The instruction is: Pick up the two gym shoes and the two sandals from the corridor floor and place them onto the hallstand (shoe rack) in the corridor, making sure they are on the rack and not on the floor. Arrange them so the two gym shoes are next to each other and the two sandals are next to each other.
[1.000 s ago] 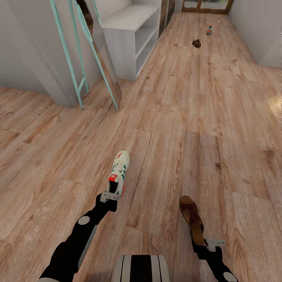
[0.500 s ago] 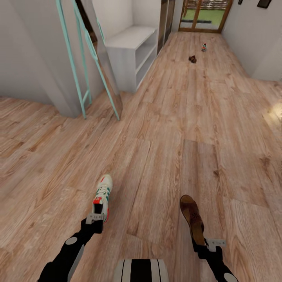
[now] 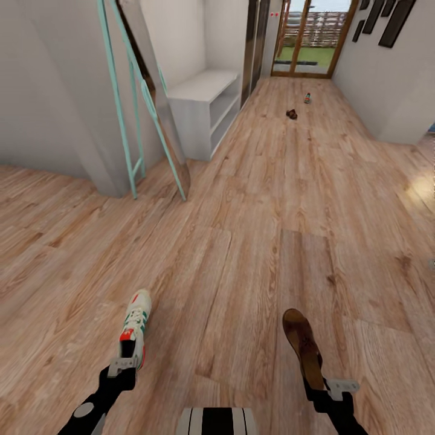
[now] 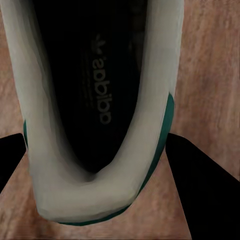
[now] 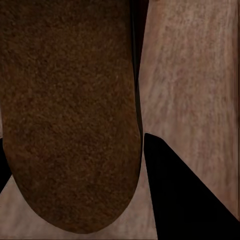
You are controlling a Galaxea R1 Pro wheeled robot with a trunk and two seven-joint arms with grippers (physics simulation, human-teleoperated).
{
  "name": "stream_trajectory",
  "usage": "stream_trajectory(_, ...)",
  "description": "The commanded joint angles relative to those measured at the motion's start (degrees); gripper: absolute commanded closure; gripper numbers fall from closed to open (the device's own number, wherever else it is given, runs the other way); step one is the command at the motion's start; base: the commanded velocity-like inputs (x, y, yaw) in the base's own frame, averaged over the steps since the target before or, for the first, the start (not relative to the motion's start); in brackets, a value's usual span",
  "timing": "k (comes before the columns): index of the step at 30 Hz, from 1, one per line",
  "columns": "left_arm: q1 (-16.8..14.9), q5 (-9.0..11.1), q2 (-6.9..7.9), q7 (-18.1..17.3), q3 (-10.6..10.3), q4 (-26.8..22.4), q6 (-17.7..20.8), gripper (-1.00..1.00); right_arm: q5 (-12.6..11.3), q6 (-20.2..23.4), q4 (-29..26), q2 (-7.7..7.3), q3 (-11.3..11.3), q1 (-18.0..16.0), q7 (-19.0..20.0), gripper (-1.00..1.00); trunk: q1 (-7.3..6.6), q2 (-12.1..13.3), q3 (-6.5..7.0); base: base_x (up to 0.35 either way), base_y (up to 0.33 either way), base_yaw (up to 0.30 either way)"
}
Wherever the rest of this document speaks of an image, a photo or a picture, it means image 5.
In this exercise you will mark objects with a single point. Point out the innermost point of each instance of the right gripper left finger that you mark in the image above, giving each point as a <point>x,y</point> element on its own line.
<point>5,172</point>

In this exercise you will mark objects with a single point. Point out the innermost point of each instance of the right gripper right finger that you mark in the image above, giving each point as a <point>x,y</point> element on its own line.
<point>184,207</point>

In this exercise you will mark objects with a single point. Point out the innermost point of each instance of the sandal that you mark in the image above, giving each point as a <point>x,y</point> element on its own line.
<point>72,130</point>

